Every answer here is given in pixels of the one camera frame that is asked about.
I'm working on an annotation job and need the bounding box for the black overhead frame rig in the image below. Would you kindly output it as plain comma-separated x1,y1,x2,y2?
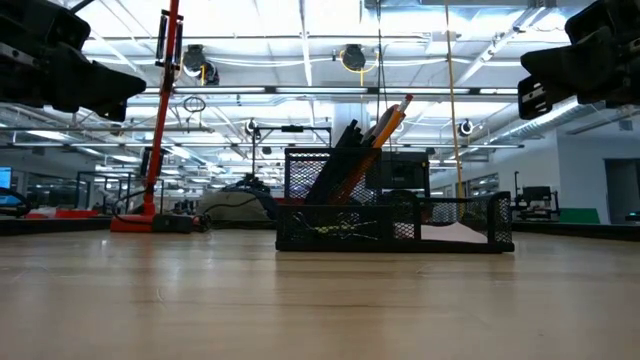
251,124,333,176

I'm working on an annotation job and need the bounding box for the white paper note pad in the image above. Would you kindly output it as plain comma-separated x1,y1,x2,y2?
421,221,489,245

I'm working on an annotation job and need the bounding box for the black mesh desk organizer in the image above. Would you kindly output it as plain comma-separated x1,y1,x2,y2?
274,146,516,254

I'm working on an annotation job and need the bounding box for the red bin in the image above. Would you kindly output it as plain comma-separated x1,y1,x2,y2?
23,207,102,220

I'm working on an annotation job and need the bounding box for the green panel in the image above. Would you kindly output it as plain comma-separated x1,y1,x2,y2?
558,207,601,225

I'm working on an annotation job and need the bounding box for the long ceiling light bar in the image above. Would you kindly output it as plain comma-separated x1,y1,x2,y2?
142,85,520,98

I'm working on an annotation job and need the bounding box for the black monitor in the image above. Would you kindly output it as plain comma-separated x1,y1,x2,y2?
378,151,432,192

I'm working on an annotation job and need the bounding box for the black box at stand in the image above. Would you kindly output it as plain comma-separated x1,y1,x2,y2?
152,214,195,235

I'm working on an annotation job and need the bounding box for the yellow pencil with eraser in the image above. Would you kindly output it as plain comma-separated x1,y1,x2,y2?
333,103,401,207
339,93,415,207

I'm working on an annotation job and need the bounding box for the red stand base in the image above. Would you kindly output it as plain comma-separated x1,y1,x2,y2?
109,214,157,234

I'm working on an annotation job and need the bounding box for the black background workstation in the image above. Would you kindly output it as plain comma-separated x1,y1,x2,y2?
511,171,562,223

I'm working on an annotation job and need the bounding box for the red stand pole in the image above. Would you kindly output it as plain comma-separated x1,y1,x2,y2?
143,0,182,217

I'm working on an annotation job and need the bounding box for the black clamp on pole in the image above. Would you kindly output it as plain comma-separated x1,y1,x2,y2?
155,10,185,69

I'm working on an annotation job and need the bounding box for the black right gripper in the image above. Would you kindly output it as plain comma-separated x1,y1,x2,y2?
517,0,640,121

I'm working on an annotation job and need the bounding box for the black hanging cable loop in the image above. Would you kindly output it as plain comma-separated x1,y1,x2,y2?
182,95,208,115

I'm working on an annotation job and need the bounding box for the yellow hanging strap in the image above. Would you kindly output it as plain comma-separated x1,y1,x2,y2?
443,0,466,198

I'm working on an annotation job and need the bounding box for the black ceiling cable reel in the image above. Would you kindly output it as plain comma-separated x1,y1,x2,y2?
181,43,222,87
339,43,379,87

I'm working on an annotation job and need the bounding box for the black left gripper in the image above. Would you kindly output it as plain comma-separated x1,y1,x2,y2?
0,0,147,123

